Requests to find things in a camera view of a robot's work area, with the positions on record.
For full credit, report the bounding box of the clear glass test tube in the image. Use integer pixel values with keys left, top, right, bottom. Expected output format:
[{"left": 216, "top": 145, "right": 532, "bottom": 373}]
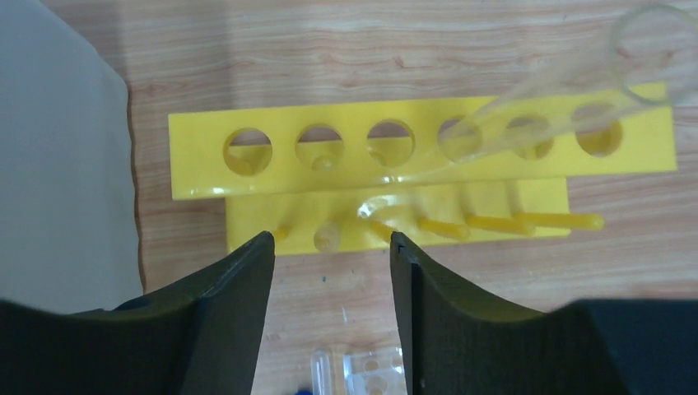
[{"left": 356, "top": 4, "right": 698, "bottom": 219}]

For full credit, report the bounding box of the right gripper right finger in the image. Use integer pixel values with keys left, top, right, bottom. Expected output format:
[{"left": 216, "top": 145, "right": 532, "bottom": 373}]
[{"left": 390, "top": 232, "right": 697, "bottom": 394}]

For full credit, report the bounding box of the yellow test tube rack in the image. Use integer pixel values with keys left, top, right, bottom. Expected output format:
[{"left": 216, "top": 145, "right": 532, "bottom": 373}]
[{"left": 169, "top": 93, "right": 677, "bottom": 255}]

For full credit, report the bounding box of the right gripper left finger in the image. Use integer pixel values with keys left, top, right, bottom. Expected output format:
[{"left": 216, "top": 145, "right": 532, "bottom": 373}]
[{"left": 1, "top": 231, "right": 275, "bottom": 394}]

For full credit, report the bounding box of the beige plastic bin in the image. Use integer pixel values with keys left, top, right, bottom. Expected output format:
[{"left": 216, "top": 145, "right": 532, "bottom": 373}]
[{"left": 1, "top": 1, "right": 143, "bottom": 314}]

